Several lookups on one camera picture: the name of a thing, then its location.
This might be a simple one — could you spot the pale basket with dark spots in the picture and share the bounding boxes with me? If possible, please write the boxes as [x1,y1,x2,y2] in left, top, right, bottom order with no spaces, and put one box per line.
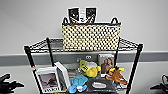
[60,16,123,52]

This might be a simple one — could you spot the white box with photo print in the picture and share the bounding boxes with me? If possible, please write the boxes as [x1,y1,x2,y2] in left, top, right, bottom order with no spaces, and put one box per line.
[34,66,63,94]

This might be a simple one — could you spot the orange plush toy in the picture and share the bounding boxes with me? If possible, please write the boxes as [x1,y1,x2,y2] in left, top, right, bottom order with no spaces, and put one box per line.
[106,66,128,85]

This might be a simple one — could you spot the grey flat printed box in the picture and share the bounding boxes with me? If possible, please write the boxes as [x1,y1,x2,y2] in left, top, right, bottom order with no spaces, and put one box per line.
[87,77,128,94]

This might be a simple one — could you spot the white box with portrait print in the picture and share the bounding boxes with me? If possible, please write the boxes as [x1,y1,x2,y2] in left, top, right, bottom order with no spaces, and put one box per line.
[98,53,116,76]

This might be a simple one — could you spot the light blue plush toy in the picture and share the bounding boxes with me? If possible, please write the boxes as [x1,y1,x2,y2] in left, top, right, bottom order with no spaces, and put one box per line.
[68,74,89,94]

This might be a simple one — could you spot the yellow plush toy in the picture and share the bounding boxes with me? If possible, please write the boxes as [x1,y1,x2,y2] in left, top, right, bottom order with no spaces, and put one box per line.
[79,59,102,79]

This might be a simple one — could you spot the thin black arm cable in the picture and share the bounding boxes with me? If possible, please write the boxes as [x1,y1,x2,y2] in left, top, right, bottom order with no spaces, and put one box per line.
[161,74,168,85]

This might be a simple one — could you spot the black wire shelf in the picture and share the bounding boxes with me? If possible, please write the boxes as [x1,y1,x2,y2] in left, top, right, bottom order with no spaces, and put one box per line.
[23,35,144,94]

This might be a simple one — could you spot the white wall socket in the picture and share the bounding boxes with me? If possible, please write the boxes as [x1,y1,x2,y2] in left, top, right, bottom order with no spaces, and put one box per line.
[84,54,93,60]

